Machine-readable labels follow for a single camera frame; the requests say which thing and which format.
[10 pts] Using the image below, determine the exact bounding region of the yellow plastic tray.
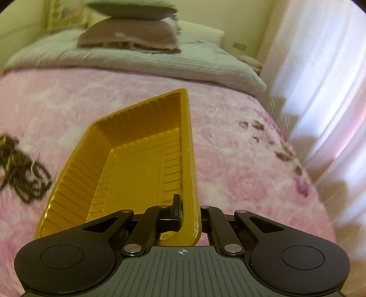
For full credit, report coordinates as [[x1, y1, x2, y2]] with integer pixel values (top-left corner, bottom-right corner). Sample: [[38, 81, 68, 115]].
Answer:
[[35, 88, 202, 246]]

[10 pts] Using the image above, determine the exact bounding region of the pink floral fleece blanket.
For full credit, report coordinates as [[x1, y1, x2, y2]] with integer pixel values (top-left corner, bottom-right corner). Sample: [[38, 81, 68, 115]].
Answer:
[[1, 68, 335, 296]]

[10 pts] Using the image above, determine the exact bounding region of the beige bundle beside bed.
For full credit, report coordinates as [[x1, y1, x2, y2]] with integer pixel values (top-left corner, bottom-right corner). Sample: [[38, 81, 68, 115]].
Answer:
[[238, 55, 262, 75]]

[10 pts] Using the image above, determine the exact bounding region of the grey ribbed quilt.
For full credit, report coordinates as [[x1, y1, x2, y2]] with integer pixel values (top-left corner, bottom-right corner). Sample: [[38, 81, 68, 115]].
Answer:
[[5, 29, 267, 98]]

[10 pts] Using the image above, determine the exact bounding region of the white sheer curtain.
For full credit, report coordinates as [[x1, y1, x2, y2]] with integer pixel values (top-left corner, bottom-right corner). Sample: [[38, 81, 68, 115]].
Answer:
[[258, 1, 365, 296]]

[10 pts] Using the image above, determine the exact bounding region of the mauve pillow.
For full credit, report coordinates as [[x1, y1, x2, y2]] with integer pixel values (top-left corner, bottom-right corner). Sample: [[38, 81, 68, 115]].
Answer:
[[77, 18, 180, 54]]

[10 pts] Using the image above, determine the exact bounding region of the white pillow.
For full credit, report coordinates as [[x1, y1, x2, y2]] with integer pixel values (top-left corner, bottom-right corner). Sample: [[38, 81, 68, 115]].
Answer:
[[178, 20, 224, 47]]

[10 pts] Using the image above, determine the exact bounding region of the grey-green top pillow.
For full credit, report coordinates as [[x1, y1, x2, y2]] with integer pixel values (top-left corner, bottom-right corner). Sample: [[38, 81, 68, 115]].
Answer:
[[85, 1, 178, 20]]

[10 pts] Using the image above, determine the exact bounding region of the floral cushion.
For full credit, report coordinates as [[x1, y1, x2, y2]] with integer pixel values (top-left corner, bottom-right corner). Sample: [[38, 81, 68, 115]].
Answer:
[[41, 0, 88, 34]]

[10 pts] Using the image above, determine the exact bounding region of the long dark bead necklace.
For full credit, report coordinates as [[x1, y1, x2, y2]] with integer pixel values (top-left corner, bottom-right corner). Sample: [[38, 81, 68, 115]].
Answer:
[[0, 134, 54, 204]]

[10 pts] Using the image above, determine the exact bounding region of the wall power outlet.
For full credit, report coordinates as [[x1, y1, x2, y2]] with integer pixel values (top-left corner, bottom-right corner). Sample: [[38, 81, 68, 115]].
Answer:
[[232, 41, 247, 52]]

